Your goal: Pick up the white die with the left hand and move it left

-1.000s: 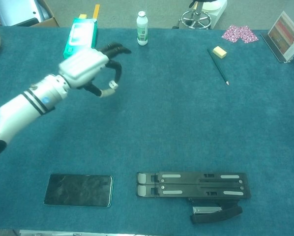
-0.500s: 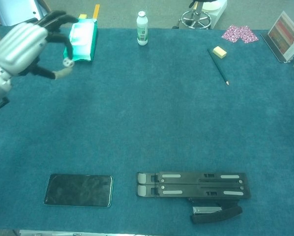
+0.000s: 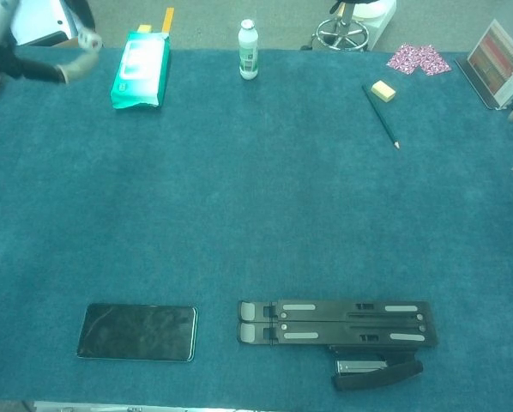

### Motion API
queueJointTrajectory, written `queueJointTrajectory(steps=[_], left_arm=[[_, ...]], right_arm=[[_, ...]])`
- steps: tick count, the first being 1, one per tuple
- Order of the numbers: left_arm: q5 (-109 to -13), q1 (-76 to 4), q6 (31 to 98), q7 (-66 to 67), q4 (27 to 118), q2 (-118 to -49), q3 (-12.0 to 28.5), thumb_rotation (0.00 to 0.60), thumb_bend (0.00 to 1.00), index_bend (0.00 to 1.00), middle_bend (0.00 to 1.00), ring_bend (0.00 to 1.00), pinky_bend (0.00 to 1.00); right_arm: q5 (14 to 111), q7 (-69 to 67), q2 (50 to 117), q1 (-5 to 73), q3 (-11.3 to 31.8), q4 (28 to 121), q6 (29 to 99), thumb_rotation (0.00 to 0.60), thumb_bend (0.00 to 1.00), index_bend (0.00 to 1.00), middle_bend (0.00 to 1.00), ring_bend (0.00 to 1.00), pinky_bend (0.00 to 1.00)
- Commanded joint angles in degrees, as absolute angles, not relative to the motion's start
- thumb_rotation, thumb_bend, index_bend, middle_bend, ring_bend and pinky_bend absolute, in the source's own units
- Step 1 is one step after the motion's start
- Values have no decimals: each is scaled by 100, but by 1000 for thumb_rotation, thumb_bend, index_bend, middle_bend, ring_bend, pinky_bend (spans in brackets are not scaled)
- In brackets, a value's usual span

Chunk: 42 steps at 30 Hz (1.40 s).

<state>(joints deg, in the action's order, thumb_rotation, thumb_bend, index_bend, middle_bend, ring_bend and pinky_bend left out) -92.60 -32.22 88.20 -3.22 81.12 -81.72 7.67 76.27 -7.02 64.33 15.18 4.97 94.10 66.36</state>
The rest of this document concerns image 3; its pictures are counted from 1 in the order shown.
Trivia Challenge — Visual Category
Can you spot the white box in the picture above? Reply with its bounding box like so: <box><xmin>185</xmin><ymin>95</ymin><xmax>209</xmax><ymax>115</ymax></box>
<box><xmin>9</xmin><ymin>0</ymin><xmax>81</xmax><ymax>46</ymax></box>

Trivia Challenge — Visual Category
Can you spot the striped desk calendar stand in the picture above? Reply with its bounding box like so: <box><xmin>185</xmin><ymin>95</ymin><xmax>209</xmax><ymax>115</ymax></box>
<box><xmin>454</xmin><ymin>18</ymin><xmax>513</xmax><ymax>112</ymax></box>

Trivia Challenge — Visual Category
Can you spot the person in black clothes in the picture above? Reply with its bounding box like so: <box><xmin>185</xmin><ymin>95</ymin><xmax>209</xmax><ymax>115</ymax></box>
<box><xmin>65</xmin><ymin>0</ymin><xmax>97</xmax><ymax>31</ymax></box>

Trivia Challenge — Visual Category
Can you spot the pink patterned paper square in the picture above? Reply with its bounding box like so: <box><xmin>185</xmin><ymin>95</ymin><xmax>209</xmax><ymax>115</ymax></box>
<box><xmin>386</xmin><ymin>42</ymin><xmax>427</xmax><ymax>76</ymax></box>
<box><xmin>414</xmin><ymin>44</ymin><xmax>453</xmax><ymax>77</ymax></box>

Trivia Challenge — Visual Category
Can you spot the yellow eraser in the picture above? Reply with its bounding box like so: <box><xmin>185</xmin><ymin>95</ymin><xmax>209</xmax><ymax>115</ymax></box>
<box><xmin>371</xmin><ymin>79</ymin><xmax>397</xmax><ymax>103</ymax></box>

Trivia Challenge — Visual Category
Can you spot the dark green pencil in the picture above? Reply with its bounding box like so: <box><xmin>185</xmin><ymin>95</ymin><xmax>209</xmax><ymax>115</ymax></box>
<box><xmin>360</xmin><ymin>83</ymin><xmax>401</xmax><ymax>150</ymax></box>

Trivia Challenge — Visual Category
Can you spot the green wet wipes pack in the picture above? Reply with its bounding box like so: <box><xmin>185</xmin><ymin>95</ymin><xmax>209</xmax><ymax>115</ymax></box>
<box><xmin>110</xmin><ymin>30</ymin><xmax>172</xmax><ymax>111</ymax></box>

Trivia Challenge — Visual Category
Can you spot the chrome stool base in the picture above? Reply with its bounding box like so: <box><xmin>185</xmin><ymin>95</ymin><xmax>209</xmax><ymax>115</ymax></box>
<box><xmin>299</xmin><ymin>0</ymin><xmax>371</xmax><ymax>52</ymax></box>

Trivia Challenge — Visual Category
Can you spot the white plastic bottle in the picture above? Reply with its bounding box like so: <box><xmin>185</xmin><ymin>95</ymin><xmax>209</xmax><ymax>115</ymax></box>
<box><xmin>238</xmin><ymin>18</ymin><xmax>260</xmax><ymax>81</ymax></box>

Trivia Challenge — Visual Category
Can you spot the black folding laptop stand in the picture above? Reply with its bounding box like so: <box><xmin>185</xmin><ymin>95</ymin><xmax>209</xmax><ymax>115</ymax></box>
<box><xmin>237</xmin><ymin>299</ymin><xmax>438</xmax><ymax>347</ymax></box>

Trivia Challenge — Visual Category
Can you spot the black stapler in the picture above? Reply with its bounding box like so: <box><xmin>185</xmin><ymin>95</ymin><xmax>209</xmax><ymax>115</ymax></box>
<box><xmin>328</xmin><ymin>344</ymin><xmax>425</xmax><ymax>391</ymax></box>

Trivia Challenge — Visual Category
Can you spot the black smartphone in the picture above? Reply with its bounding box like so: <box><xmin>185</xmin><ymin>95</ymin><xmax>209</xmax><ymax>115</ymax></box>
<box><xmin>75</xmin><ymin>302</ymin><xmax>199</xmax><ymax>364</ymax></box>

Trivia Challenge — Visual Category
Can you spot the white pedestal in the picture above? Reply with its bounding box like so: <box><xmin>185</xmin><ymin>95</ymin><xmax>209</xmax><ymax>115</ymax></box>
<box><xmin>353</xmin><ymin>0</ymin><xmax>398</xmax><ymax>52</ymax></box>

